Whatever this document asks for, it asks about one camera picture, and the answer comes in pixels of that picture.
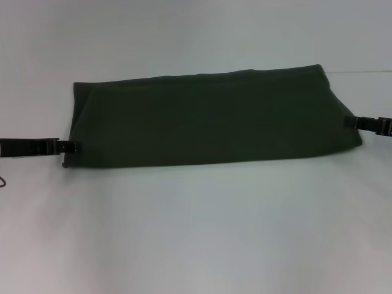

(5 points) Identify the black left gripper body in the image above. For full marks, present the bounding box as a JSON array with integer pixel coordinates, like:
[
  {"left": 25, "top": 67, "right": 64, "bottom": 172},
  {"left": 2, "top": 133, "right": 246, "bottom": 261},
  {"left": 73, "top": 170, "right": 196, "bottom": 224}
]
[{"left": 0, "top": 137, "right": 61, "bottom": 159}]

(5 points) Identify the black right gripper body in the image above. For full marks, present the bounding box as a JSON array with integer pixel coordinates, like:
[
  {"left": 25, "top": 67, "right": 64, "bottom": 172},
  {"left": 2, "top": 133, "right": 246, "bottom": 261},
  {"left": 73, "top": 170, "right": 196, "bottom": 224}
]
[{"left": 376, "top": 115, "right": 392, "bottom": 138}]

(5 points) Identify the dark green shirt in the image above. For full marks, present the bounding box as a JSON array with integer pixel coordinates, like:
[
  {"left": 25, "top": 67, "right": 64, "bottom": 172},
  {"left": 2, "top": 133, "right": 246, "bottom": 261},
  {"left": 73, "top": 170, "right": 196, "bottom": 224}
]
[{"left": 60, "top": 63, "right": 364, "bottom": 170}]

